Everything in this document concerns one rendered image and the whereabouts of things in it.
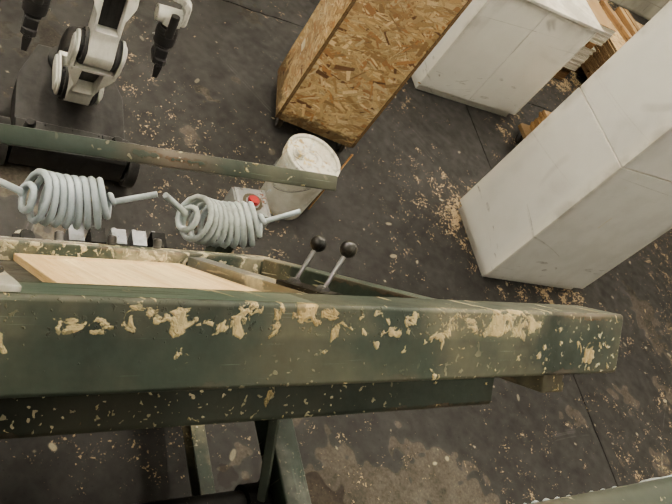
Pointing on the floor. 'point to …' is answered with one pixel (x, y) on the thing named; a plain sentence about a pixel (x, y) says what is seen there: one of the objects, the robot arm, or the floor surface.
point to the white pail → (304, 150)
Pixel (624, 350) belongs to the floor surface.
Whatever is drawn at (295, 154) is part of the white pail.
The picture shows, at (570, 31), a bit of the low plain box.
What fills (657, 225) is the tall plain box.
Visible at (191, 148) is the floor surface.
